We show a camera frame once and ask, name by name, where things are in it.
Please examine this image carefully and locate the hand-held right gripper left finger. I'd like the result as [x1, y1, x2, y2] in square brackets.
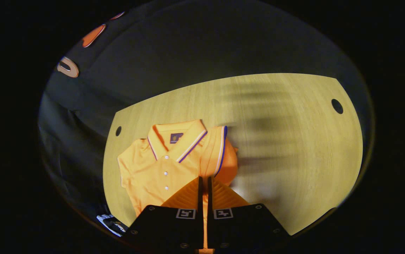
[123, 176, 205, 251]

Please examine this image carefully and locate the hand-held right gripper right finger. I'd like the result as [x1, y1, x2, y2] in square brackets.
[207, 176, 291, 249]

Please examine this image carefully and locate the orange T-shirt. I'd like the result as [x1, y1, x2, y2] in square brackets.
[117, 119, 239, 249]

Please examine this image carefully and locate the black and white object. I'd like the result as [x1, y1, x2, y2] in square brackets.
[96, 213, 129, 237]

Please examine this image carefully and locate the black backdrop cloth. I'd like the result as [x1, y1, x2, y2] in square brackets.
[37, 2, 375, 219]

